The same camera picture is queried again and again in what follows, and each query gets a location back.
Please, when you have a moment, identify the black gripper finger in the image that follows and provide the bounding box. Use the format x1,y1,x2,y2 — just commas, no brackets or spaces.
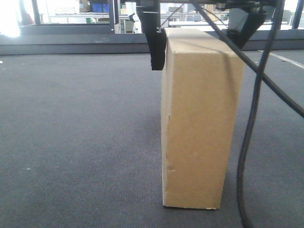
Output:
136,0,166,71
226,8,267,49

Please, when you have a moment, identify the brown cardboard box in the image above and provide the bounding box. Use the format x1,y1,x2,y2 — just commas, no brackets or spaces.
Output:
161,28,244,209

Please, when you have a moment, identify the white background desk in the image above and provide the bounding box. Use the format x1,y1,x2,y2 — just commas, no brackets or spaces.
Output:
168,20,288,27

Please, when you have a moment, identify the black hanging cable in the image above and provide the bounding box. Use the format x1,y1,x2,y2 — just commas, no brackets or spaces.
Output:
236,0,285,228

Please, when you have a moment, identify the dark vertical frame post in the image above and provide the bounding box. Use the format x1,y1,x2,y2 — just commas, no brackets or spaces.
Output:
107,0,115,34

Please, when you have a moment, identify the black diagonal cable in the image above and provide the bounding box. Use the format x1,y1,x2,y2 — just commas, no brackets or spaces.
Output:
191,0,304,119

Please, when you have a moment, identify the dark conveyor end rail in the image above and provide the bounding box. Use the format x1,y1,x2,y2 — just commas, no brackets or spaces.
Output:
0,24,304,56

